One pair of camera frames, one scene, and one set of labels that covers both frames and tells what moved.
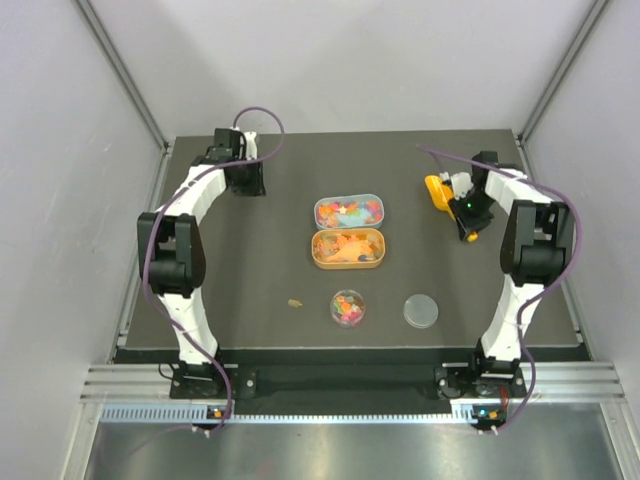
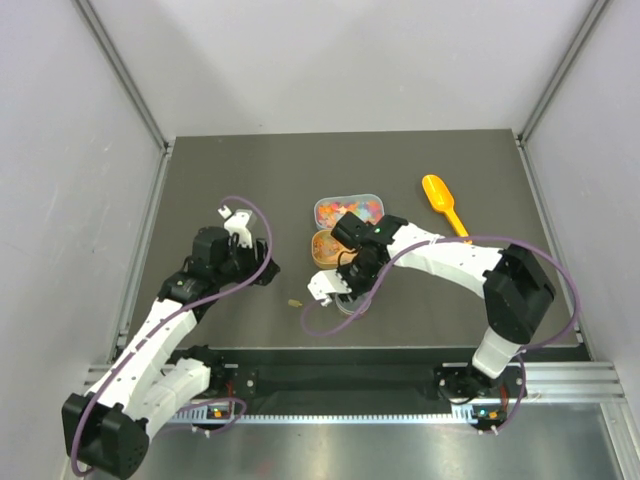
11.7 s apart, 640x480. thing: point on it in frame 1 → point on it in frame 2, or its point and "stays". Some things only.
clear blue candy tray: x=353 y=211 stays
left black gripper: x=245 y=179 → x=261 y=259
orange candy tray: x=348 y=248 stays
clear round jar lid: x=420 y=310 → x=355 y=303
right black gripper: x=467 y=225 → x=355 y=289
